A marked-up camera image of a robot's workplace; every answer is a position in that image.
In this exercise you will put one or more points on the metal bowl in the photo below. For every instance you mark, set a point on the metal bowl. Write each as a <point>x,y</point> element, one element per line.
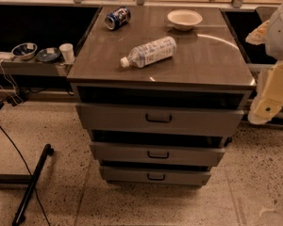
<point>25,51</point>

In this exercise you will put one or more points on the grey side shelf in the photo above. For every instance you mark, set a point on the grey side shelf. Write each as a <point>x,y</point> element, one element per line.
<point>34,68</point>

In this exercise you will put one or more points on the white paper cup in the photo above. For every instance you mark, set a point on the white paper cup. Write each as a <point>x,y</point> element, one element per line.
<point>67,51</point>

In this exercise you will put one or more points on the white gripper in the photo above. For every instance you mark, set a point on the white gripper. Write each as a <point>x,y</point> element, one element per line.
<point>281,32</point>

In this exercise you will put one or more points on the dark blue bowl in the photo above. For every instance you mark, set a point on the dark blue bowl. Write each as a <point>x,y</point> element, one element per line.
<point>48,54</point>

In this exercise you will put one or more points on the grey drawer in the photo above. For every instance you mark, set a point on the grey drawer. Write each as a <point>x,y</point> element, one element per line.
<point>155,176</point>
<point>159,120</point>
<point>154,154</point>

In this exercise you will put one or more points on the white paper bowl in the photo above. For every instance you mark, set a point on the white paper bowl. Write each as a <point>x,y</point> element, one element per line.
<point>184,19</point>

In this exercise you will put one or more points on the black stand leg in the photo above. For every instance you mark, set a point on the black stand leg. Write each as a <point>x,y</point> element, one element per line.
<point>31,188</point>

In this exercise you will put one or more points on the grey bottom drawer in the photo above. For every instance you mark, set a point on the grey bottom drawer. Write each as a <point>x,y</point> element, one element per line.
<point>155,176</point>

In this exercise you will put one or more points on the grey middle drawer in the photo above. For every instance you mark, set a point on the grey middle drawer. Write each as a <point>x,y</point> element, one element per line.
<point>154,154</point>

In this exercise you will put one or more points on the grey top drawer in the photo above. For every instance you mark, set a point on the grey top drawer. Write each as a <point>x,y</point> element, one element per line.
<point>159,120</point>

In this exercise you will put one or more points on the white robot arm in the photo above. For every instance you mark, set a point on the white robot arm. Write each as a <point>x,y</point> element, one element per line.
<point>271,34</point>

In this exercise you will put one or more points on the blue soda can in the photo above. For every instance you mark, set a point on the blue soda can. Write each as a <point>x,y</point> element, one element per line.
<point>117,18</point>

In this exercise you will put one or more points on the white power strip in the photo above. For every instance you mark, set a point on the white power strip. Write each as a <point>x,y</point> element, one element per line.
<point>6,56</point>

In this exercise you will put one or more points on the grey drawer cabinet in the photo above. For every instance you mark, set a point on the grey drawer cabinet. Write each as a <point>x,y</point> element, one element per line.
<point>207,71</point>

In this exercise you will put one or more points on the clear plastic water bottle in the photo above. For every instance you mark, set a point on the clear plastic water bottle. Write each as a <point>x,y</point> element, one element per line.
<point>149,53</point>

